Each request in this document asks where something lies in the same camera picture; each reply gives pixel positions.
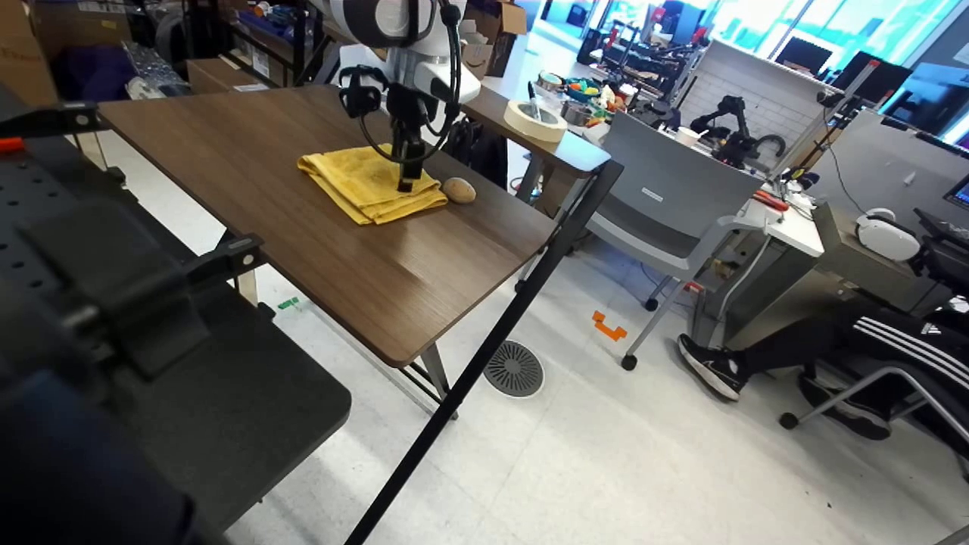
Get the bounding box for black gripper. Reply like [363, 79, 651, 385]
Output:
[388, 84, 436, 194]

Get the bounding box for yellow towel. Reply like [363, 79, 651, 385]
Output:
[298, 144, 448, 227]

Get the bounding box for cream white ball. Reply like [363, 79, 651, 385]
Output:
[443, 177, 478, 205]

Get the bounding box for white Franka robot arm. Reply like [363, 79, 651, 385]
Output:
[312, 0, 481, 194]

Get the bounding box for small black robot arm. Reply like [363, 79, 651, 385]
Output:
[691, 95, 788, 165]

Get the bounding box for black backpack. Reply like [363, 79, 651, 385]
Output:
[444, 117, 510, 185]

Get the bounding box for white tape roll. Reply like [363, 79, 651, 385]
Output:
[503, 104, 567, 144]

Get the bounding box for grey plastic chair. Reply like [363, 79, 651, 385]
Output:
[588, 114, 759, 368]

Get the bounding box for orange floor tape marker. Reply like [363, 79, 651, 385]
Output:
[590, 312, 626, 343]

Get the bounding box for round floor drain cover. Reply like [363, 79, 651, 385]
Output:
[485, 343, 542, 398]

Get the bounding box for seated man grey sweater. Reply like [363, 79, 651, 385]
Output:
[677, 297, 969, 449]

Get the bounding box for black camera tripod pole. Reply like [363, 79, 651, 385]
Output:
[344, 159, 623, 545]

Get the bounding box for black perforated mount plate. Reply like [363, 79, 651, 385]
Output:
[0, 95, 353, 545]

